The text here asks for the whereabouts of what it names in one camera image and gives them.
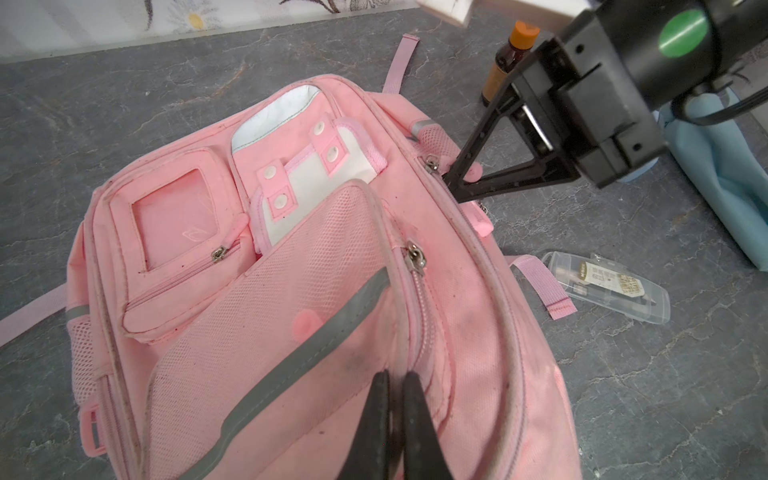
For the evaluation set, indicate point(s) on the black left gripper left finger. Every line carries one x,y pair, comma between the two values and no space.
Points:
368,457

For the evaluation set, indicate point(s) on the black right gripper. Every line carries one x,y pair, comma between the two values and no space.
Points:
569,110

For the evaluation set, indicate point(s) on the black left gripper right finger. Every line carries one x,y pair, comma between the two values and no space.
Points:
423,456

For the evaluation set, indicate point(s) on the clear plastic pencil case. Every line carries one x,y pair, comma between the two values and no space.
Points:
610,285

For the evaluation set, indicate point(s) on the light blue cloth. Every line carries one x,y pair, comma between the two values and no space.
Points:
719,163

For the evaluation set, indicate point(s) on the pink student backpack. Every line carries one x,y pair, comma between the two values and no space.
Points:
231,295

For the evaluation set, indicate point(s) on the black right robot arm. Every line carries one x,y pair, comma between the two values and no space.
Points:
674,50

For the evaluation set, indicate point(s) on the small brown orange-capped bottle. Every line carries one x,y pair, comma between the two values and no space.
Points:
521,40

